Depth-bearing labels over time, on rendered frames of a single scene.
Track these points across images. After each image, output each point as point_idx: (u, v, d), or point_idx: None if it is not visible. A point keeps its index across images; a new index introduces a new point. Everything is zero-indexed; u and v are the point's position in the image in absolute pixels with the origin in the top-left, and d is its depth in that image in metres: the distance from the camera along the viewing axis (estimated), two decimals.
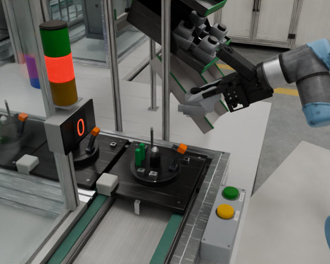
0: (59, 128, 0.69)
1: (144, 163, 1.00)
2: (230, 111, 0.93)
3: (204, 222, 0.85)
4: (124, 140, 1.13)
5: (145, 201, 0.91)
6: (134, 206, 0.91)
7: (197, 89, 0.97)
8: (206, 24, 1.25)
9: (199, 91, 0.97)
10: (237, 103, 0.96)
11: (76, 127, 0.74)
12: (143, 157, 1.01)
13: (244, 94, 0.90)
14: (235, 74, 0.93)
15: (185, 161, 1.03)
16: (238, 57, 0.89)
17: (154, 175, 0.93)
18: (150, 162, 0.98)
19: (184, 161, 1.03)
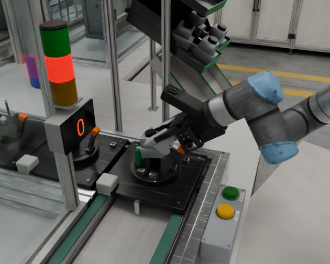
0: (59, 128, 0.69)
1: (144, 163, 1.00)
2: (185, 152, 0.89)
3: (204, 222, 0.85)
4: (124, 140, 1.13)
5: (145, 201, 0.91)
6: (134, 206, 0.91)
7: (151, 132, 0.93)
8: (206, 24, 1.25)
9: (153, 134, 0.93)
10: None
11: (76, 127, 0.74)
12: (143, 157, 1.01)
13: (196, 134, 0.86)
14: (185, 113, 0.89)
15: (185, 161, 1.03)
16: (183, 97, 0.85)
17: (154, 175, 0.93)
18: (150, 162, 0.98)
19: (184, 161, 1.03)
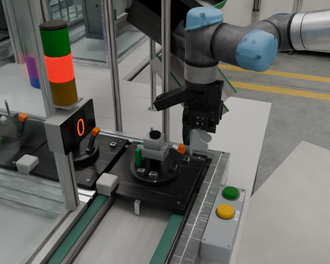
0: (59, 128, 0.69)
1: (144, 163, 1.00)
2: (213, 133, 0.83)
3: (204, 222, 0.85)
4: (124, 140, 1.13)
5: (145, 201, 0.91)
6: (134, 206, 0.91)
7: (156, 134, 0.93)
8: None
9: (157, 136, 0.93)
10: (218, 120, 0.86)
11: (76, 127, 0.74)
12: (143, 157, 1.01)
13: (202, 110, 0.82)
14: None
15: (185, 161, 1.03)
16: (171, 94, 0.86)
17: (154, 175, 0.93)
18: (150, 162, 0.98)
19: (184, 161, 1.03)
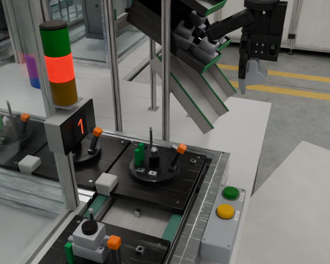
0: (59, 128, 0.69)
1: (80, 259, 0.73)
2: (275, 61, 0.75)
3: (204, 222, 0.85)
4: (202, 156, 1.06)
5: None
6: (135, 214, 0.93)
7: (90, 228, 0.66)
8: (206, 24, 1.25)
9: (92, 232, 0.66)
10: None
11: (76, 127, 0.74)
12: None
13: (264, 34, 0.74)
14: None
15: (139, 252, 0.76)
16: (226, 20, 0.78)
17: None
18: (87, 260, 0.71)
19: (137, 252, 0.76)
